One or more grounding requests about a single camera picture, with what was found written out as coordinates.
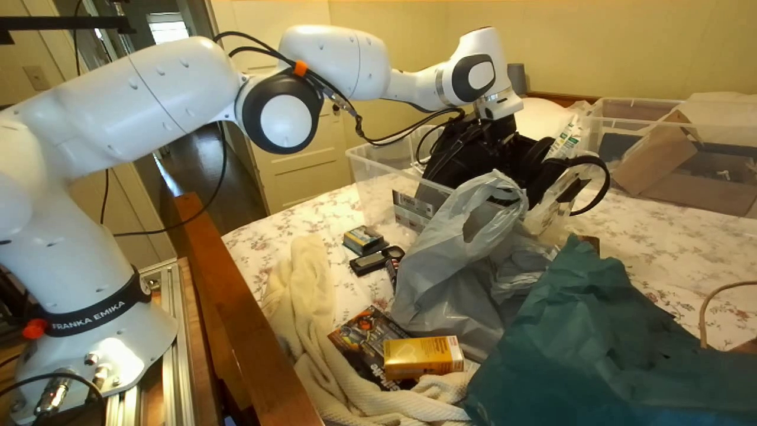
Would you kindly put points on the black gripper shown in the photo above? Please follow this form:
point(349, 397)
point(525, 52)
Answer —
point(485, 138)

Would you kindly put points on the black fabric bag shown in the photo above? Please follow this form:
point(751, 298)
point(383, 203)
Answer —
point(527, 166)

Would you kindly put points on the white earwax drops box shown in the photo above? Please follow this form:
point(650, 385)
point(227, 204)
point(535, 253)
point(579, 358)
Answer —
point(570, 136)

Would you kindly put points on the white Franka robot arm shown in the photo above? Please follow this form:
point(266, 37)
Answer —
point(102, 127)

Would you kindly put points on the gray plastic shopping bag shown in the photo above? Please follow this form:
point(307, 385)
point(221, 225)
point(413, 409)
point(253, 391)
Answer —
point(451, 253)

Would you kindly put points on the brown cardboard box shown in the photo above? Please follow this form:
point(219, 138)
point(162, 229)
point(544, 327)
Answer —
point(650, 163)

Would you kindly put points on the yellow cardboard box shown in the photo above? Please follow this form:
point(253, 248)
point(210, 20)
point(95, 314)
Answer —
point(421, 357)

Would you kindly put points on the clear bin with cardboard box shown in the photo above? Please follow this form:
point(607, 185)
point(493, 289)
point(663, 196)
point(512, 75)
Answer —
point(710, 178)

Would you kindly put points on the teal fabric bag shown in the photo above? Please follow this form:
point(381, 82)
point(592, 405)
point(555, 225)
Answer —
point(600, 347)

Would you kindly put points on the white pillow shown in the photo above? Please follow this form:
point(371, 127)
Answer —
point(540, 115)

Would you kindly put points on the gray lamp shade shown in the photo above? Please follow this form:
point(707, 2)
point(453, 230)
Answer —
point(518, 78)

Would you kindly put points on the wooden headboard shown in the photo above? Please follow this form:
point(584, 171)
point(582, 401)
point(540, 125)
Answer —
point(563, 98)

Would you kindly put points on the clear plastic storage bin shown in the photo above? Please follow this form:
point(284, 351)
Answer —
point(380, 170)

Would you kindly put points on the black magnifier loupe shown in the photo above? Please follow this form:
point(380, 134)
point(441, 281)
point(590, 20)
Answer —
point(394, 263)

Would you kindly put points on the small black device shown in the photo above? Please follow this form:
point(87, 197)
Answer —
point(368, 263)

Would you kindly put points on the white panel door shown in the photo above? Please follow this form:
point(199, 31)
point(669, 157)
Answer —
point(299, 170)

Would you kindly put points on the floral white bedspread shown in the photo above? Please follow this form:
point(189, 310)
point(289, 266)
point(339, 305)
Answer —
point(669, 237)

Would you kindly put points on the white translucent plastic cover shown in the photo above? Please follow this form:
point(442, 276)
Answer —
point(721, 115)

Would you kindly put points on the cream towel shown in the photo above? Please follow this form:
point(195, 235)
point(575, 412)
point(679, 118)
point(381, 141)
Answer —
point(307, 317)

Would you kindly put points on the wooden bed footboard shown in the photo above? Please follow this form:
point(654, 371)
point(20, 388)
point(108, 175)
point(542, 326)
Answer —
point(227, 317)

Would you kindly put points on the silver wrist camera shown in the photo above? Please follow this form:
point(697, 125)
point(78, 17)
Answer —
point(503, 107)

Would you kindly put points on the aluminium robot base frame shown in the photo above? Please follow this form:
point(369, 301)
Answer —
point(177, 357)

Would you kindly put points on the black camera stand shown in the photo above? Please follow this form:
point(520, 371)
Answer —
point(54, 24)

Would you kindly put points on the wall switch plate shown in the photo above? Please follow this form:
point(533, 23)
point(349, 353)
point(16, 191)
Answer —
point(34, 79)

